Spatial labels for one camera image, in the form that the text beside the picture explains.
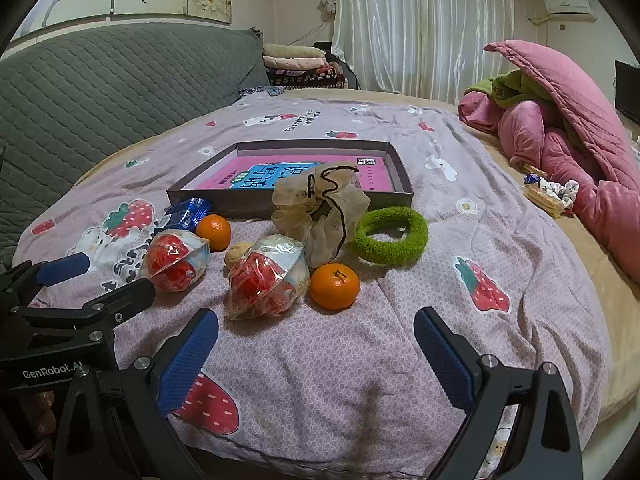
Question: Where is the grey shallow cardboard box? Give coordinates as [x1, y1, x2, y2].
[166, 140, 415, 220]

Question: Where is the pink and blue book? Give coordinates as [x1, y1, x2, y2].
[192, 155, 401, 193]

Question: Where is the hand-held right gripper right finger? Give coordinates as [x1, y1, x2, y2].
[413, 306, 585, 480]

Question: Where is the white air conditioner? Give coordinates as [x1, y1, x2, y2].
[544, 0, 598, 23]

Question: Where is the orange tangerine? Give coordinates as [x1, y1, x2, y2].
[309, 263, 361, 311]
[195, 214, 232, 253]

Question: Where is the pink strawberry printed blanket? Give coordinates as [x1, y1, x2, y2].
[15, 91, 601, 478]

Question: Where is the white curtain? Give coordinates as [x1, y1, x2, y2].
[331, 0, 516, 103]

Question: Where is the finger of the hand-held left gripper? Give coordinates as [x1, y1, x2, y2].
[0, 252, 92, 312]
[0, 278, 157, 359]

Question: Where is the grey quilted headboard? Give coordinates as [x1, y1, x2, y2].
[0, 22, 271, 266]

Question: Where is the green fuzzy scrunchie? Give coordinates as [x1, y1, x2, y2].
[354, 206, 429, 266]

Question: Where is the black television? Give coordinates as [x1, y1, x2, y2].
[615, 60, 640, 126]

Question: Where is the beige walnut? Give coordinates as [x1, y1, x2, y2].
[224, 242, 253, 273]

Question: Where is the pink quilt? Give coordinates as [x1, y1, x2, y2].
[457, 40, 640, 303]

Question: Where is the beige organza scrunchie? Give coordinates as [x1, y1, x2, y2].
[271, 160, 372, 268]

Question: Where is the green blanket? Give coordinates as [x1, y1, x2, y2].
[464, 70, 556, 111]

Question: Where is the blue snack packet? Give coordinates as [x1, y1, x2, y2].
[159, 197, 213, 233]

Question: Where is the stack of folded blankets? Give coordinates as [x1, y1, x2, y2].
[262, 42, 351, 90]

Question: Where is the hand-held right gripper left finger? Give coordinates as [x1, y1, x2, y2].
[52, 307, 221, 480]

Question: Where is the plastic-wrapped toy egg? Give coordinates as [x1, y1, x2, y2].
[139, 229, 211, 292]
[224, 235, 311, 321]

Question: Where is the white floral scrunchie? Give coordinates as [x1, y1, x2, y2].
[537, 176, 580, 211]

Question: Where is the dark clothing pile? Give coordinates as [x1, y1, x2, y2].
[312, 40, 361, 88]

